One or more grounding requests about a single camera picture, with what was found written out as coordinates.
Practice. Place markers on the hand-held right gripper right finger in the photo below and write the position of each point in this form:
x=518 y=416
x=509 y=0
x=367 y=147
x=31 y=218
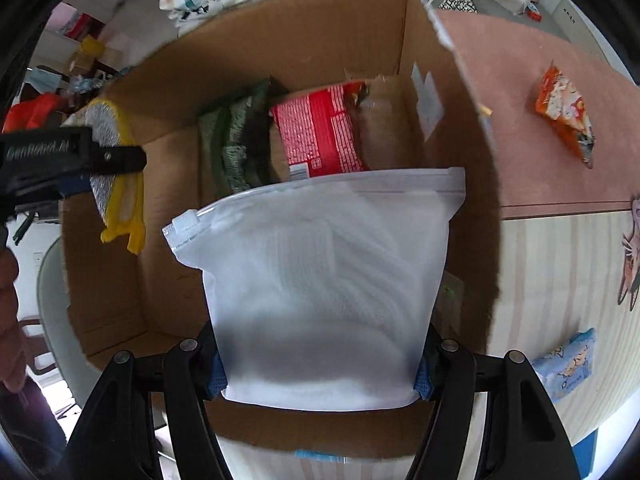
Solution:
x=422 y=377

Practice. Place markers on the brown cardboard box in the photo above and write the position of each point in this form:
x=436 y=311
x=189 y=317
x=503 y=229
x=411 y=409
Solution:
x=280 y=200

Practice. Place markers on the pink table mat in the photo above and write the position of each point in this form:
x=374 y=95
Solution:
x=545 y=110

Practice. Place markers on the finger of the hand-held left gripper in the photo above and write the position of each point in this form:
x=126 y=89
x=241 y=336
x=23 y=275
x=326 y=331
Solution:
x=117 y=159

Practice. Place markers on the person's left hand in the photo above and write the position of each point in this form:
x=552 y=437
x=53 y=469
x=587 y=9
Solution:
x=9 y=320

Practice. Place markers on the white zip bag with towel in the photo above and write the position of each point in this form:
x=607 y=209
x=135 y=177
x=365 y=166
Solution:
x=320 y=285

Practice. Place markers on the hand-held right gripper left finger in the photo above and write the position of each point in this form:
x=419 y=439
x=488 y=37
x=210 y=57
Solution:
x=216 y=377

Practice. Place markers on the green cloth bundle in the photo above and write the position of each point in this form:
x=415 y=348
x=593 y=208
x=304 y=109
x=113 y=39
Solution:
x=235 y=147

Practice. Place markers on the yellow and silver packet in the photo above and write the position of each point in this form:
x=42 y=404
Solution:
x=116 y=175

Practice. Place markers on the red plastic bag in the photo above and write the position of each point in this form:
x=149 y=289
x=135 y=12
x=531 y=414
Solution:
x=32 y=110

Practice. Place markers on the red snack packet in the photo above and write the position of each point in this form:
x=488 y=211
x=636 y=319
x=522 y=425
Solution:
x=317 y=130

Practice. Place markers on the blue tissue packet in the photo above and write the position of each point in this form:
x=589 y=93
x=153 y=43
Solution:
x=567 y=367

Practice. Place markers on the yellow container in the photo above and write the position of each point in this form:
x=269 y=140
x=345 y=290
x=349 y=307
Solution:
x=91 y=46

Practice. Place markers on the orange snack packet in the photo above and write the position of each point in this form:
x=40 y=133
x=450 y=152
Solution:
x=565 y=110

